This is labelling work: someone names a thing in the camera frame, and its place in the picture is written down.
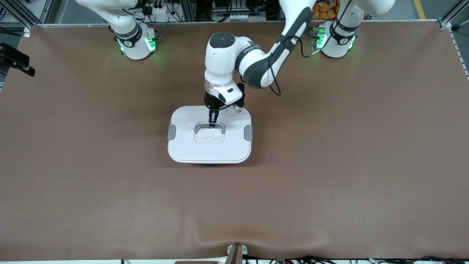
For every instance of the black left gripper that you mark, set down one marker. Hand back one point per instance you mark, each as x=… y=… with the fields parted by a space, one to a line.
x=210 y=101

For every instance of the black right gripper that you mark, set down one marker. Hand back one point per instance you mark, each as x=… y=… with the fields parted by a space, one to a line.
x=13 y=55

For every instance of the white box lid grey clips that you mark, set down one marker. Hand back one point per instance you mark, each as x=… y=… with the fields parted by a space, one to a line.
x=209 y=150

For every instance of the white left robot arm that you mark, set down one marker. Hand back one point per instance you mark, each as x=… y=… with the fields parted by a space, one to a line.
x=220 y=62

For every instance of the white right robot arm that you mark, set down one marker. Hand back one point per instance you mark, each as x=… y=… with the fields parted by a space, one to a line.
x=133 y=40

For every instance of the brown table mat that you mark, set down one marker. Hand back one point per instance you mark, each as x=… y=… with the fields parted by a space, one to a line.
x=234 y=212

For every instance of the white power strip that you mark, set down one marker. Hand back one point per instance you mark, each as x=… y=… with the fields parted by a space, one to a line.
x=161 y=11

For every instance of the orange packaged goods pile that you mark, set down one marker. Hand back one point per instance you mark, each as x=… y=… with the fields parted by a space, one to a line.
x=322 y=9

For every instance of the aluminium frame strut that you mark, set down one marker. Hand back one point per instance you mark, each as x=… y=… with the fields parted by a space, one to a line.
x=18 y=11
x=449 y=18

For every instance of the aluminium table edge rail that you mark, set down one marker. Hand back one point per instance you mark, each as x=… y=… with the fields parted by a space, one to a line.
x=220 y=22

